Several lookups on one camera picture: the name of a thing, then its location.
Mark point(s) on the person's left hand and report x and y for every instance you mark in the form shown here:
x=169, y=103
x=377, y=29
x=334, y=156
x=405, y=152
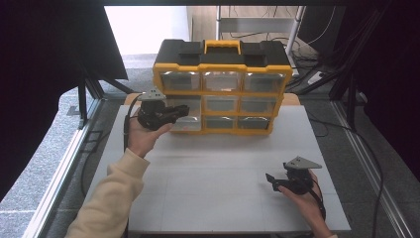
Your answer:
x=140, y=139

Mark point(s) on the person's right hand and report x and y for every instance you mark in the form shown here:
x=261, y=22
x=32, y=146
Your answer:
x=307, y=205

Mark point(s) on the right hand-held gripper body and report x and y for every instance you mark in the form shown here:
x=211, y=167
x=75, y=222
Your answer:
x=298, y=180

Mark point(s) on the black curtain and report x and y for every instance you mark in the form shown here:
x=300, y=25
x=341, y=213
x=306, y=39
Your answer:
x=39, y=66
x=389, y=82

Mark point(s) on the aluminium floor rail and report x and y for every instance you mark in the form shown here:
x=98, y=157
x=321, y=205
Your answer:
x=369, y=165
x=59, y=172

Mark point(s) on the black metal stand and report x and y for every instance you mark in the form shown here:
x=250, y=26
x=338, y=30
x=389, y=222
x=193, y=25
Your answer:
x=82, y=99
x=350, y=99

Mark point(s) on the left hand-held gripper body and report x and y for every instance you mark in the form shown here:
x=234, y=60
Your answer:
x=152, y=114

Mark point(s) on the yellow black drawer organizer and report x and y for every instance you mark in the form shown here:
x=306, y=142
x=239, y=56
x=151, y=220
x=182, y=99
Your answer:
x=218, y=58

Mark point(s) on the white metal shelf frame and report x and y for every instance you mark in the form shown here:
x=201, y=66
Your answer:
x=257, y=24

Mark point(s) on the set of clear organizer drawers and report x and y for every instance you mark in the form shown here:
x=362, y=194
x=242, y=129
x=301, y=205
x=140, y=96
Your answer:
x=222, y=81

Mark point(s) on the white power strip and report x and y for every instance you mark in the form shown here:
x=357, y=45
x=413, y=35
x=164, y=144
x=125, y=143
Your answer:
x=315, y=78

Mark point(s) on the wooden cabinet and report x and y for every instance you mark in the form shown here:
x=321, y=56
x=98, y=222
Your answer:
x=202, y=23

